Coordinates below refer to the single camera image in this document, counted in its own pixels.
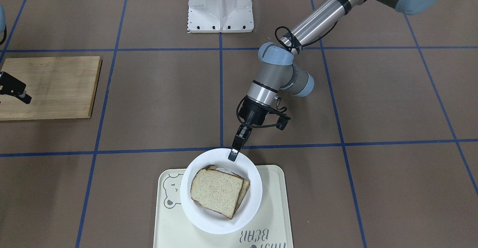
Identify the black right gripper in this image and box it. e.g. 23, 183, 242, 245
0, 71, 31, 104

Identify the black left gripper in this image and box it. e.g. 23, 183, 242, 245
228, 99, 270, 162

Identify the bread slice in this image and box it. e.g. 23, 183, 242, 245
190, 168, 243, 220
205, 165, 250, 215

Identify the white round plate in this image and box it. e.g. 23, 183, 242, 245
180, 149, 263, 234

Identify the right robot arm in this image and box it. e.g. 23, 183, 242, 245
0, 6, 31, 104

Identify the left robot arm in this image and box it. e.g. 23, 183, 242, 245
228, 0, 437, 161

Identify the wooden cutting board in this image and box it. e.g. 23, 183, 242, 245
0, 56, 102, 121

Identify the cream bear serving tray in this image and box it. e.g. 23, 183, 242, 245
153, 165, 293, 248

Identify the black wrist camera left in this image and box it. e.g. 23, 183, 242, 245
268, 106, 291, 131

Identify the white column base plate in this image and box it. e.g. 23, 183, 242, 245
187, 0, 254, 33

